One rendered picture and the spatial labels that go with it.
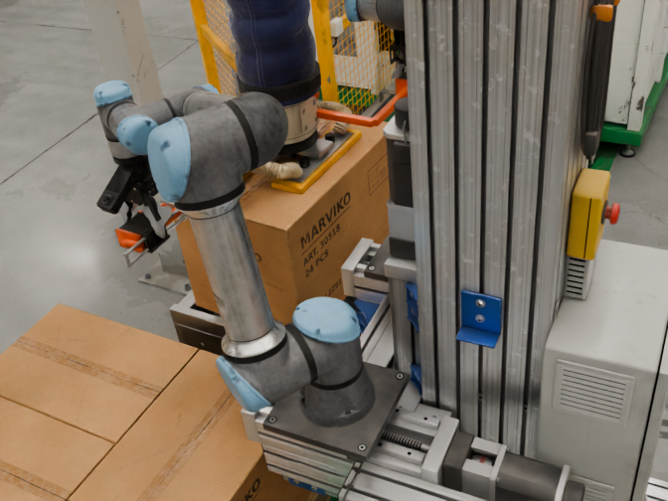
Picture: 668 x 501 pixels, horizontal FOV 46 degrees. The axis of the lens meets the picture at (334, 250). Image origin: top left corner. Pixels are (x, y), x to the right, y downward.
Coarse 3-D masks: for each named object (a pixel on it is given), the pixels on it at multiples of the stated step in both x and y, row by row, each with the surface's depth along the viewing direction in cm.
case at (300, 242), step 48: (384, 144) 232; (288, 192) 211; (336, 192) 214; (384, 192) 240; (192, 240) 221; (288, 240) 199; (336, 240) 221; (384, 240) 248; (192, 288) 235; (288, 288) 210; (336, 288) 228
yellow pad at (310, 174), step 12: (336, 132) 230; (348, 132) 229; (360, 132) 230; (336, 144) 224; (348, 144) 225; (300, 156) 222; (324, 156) 220; (336, 156) 221; (312, 168) 215; (324, 168) 216; (276, 180) 213; (288, 180) 212; (300, 180) 211; (312, 180) 212; (300, 192) 209
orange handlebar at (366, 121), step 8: (400, 96) 219; (392, 104) 215; (320, 112) 216; (328, 112) 215; (336, 112) 215; (384, 112) 212; (336, 120) 215; (344, 120) 213; (352, 120) 212; (360, 120) 211; (368, 120) 210; (376, 120) 210; (176, 216) 183; (168, 224) 182; (128, 240) 176; (128, 248) 175; (136, 248) 175
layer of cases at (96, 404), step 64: (64, 320) 261; (0, 384) 240; (64, 384) 237; (128, 384) 234; (192, 384) 231; (0, 448) 219; (64, 448) 217; (128, 448) 214; (192, 448) 212; (256, 448) 210
